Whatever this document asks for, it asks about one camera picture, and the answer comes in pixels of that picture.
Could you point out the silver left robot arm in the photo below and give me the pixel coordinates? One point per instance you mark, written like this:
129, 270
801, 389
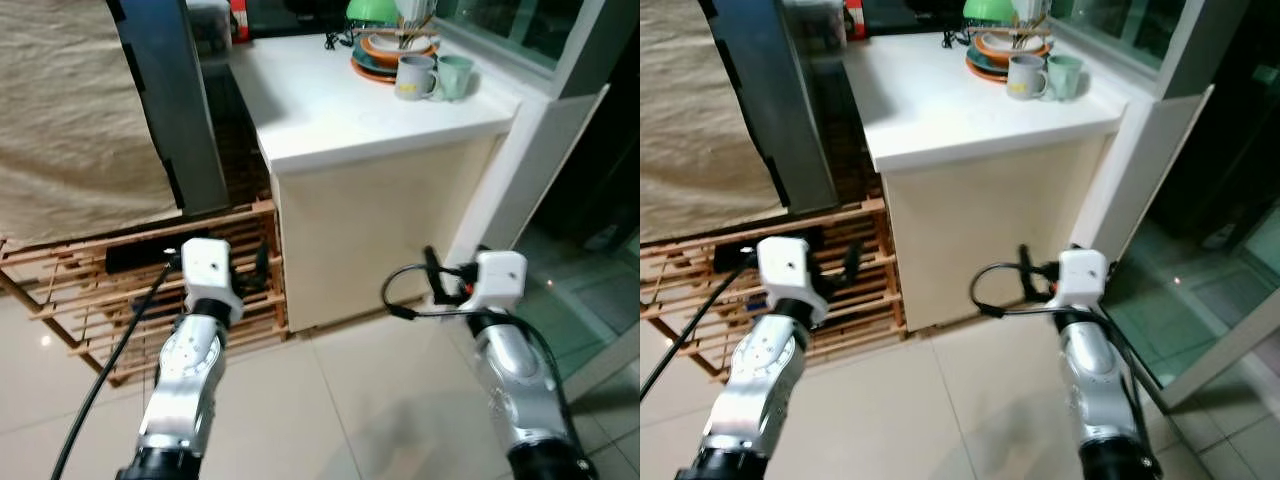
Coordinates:
750, 380
190, 370

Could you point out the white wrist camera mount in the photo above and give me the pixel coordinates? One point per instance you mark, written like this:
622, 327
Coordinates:
208, 265
785, 265
1083, 275
500, 275

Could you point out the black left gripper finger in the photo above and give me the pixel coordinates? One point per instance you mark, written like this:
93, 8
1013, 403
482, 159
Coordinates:
263, 262
853, 265

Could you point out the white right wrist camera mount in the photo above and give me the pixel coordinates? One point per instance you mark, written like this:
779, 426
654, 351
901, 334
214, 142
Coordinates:
1083, 275
500, 275

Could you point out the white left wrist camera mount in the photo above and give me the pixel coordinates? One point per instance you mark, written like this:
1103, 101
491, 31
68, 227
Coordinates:
785, 265
208, 265

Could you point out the grey mug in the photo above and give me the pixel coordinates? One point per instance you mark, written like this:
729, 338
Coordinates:
412, 78
1024, 78

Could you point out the green bowl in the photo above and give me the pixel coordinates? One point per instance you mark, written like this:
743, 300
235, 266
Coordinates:
988, 10
372, 10

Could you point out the dark grey metal column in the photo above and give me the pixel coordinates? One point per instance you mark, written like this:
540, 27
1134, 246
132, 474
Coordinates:
175, 110
780, 110

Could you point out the glass sliding door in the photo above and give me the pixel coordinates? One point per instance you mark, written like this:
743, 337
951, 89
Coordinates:
1200, 300
590, 290

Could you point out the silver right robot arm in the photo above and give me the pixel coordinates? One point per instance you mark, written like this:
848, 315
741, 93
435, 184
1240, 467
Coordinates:
515, 380
1095, 380

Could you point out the orange bowl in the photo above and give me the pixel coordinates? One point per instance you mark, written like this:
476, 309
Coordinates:
1000, 50
385, 50

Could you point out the grey framed glass window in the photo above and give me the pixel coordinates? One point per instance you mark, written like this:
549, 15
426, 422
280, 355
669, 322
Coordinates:
1200, 45
590, 50

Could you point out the white utensil holder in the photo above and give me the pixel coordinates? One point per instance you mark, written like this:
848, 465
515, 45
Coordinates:
412, 12
1028, 12

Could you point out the black power strip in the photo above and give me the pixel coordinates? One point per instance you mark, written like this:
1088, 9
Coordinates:
135, 258
733, 260

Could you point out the white door frame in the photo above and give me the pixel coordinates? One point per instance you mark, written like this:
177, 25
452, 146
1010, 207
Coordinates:
540, 170
1145, 170

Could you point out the green mug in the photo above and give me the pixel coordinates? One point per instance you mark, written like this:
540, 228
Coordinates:
1066, 78
457, 78

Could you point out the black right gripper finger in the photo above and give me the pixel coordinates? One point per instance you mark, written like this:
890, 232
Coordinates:
1025, 268
433, 272

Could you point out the teal plate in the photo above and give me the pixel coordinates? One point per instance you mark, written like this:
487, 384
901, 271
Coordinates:
365, 65
980, 64

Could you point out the beige cloth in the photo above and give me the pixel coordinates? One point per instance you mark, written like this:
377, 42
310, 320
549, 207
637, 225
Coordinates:
700, 110
70, 110

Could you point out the wooden slatted rack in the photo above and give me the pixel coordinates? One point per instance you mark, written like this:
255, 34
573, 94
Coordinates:
277, 300
892, 290

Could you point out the small red container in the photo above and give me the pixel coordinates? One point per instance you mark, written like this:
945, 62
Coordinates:
240, 20
856, 20

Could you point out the white counter cabinet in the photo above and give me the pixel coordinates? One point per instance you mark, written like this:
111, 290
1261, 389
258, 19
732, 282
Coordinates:
985, 215
370, 210

